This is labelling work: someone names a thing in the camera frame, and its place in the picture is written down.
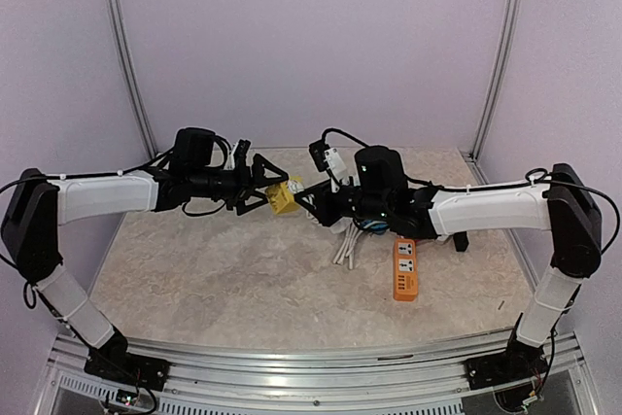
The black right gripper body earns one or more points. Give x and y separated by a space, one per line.
367 205

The yellow cube socket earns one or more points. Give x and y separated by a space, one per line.
281 196

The small circuit board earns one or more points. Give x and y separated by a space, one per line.
122 398

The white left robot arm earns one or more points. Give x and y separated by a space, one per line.
201 164

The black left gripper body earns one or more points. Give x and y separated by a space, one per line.
216 186

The aluminium front rail frame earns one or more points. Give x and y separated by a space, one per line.
404 379

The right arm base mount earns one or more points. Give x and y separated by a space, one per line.
502 368

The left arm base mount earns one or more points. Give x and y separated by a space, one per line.
136 370

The right aluminium corner post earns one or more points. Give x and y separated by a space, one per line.
492 96

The orange power strip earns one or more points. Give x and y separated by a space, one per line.
405 275

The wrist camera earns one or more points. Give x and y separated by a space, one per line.
237 155
328 159

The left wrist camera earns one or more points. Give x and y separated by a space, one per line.
237 155

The black plug with cable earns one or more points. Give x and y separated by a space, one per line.
461 241

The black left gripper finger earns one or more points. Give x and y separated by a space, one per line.
266 173
250 201

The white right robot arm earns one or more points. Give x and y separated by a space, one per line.
552 200

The aluminium corner post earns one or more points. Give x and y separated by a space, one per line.
492 96
128 73

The long white power strip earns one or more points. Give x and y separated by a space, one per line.
340 226

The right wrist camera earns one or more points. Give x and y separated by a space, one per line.
328 159

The blue plug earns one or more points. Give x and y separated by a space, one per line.
376 227

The left aluminium corner post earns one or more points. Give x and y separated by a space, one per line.
128 73

